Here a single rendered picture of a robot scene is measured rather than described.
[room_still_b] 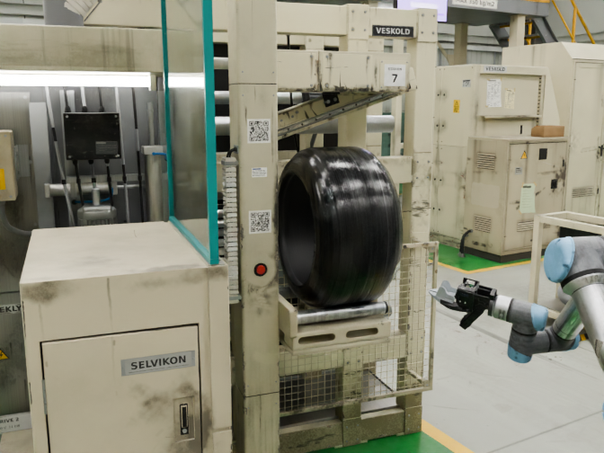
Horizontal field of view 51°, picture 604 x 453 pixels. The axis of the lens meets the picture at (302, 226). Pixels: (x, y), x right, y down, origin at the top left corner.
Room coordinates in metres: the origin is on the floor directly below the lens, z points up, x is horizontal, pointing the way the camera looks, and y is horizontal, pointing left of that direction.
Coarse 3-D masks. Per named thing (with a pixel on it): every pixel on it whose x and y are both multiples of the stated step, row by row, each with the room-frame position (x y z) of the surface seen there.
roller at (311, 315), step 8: (360, 304) 2.07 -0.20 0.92; (368, 304) 2.08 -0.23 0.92; (376, 304) 2.09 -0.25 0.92; (384, 304) 2.09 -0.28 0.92; (304, 312) 2.00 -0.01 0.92; (312, 312) 2.00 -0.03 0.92; (320, 312) 2.01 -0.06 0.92; (328, 312) 2.02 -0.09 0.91; (336, 312) 2.03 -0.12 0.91; (344, 312) 2.03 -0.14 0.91; (352, 312) 2.04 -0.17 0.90; (360, 312) 2.05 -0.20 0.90; (368, 312) 2.06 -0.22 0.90; (376, 312) 2.07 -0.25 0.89; (384, 312) 2.09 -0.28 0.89; (304, 320) 1.98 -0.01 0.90; (312, 320) 1.99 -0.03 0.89; (320, 320) 2.01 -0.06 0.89; (328, 320) 2.02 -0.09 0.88
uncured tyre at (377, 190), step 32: (320, 160) 2.05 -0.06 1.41; (352, 160) 2.07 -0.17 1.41; (288, 192) 2.39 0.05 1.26; (320, 192) 1.97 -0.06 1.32; (352, 192) 1.96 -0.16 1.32; (384, 192) 2.00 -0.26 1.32; (288, 224) 2.41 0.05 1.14; (320, 224) 1.94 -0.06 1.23; (352, 224) 1.92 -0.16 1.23; (384, 224) 1.96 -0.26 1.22; (288, 256) 2.29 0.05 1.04; (320, 256) 1.93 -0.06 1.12; (352, 256) 1.92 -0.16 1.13; (384, 256) 1.96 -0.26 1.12; (320, 288) 1.97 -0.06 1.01; (352, 288) 1.97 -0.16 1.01; (384, 288) 2.02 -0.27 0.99
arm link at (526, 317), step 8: (512, 304) 1.83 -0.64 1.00; (520, 304) 1.83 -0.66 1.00; (528, 304) 1.83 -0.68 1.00; (536, 304) 1.83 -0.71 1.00; (512, 312) 1.82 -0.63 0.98; (520, 312) 1.81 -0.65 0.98; (528, 312) 1.80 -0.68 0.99; (536, 312) 1.80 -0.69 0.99; (544, 312) 1.79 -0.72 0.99; (512, 320) 1.82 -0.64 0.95; (520, 320) 1.81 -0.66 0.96; (528, 320) 1.80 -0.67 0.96; (536, 320) 1.79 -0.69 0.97; (544, 320) 1.78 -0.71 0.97; (520, 328) 1.81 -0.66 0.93; (528, 328) 1.80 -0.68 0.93; (536, 328) 1.79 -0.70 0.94; (544, 328) 1.80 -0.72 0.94
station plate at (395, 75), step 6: (390, 66) 2.46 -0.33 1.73; (396, 66) 2.47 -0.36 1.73; (402, 66) 2.48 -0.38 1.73; (390, 72) 2.46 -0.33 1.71; (396, 72) 2.47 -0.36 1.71; (402, 72) 2.48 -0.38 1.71; (384, 78) 2.45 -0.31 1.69; (390, 78) 2.46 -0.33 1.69; (396, 78) 2.47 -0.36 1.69; (402, 78) 2.48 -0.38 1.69; (384, 84) 2.45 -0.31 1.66; (390, 84) 2.46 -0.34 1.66; (396, 84) 2.47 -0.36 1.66; (402, 84) 2.48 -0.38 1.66
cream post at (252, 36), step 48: (240, 0) 2.00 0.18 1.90; (240, 48) 1.99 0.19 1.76; (240, 96) 1.99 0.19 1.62; (240, 144) 1.99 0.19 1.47; (240, 192) 2.00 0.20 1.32; (240, 240) 2.00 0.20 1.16; (240, 288) 2.01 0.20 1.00; (240, 336) 2.02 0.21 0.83; (240, 384) 2.03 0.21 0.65; (240, 432) 2.05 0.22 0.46
